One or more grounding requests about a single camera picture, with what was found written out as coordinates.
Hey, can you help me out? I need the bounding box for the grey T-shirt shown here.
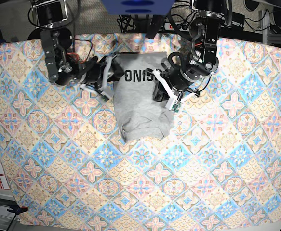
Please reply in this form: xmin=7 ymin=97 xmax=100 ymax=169
xmin=113 ymin=52 xmax=174 ymax=142

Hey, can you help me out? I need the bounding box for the patterned colourful tablecloth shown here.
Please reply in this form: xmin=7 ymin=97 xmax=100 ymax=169
xmin=0 ymin=38 xmax=281 ymax=231

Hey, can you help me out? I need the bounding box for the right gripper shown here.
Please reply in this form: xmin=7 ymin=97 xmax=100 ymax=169
xmin=75 ymin=56 xmax=120 ymax=101

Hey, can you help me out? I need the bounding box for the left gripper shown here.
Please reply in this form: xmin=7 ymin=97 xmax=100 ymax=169
xmin=152 ymin=65 xmax=203 ymax=112

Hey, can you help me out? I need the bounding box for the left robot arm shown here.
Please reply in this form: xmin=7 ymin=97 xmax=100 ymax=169
xmin=151 ymin=0 xmax=233 ymax=112

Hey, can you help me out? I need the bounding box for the black power strip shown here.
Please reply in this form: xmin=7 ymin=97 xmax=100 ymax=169
xmin=163 ymin=22 xmax=174 ymax=31

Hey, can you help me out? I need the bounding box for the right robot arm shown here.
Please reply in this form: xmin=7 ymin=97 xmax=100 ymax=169
xmin=27 ymin=0 xmax=122 ymax=102

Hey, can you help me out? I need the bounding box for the blue box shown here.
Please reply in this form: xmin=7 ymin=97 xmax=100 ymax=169
xmin=101 ymin=0 xmax=174 ymax=15

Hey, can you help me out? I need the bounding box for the black clamp lower left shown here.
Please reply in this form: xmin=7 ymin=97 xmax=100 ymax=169
xmin=7 ymin=205 xmax=28 ymax=215

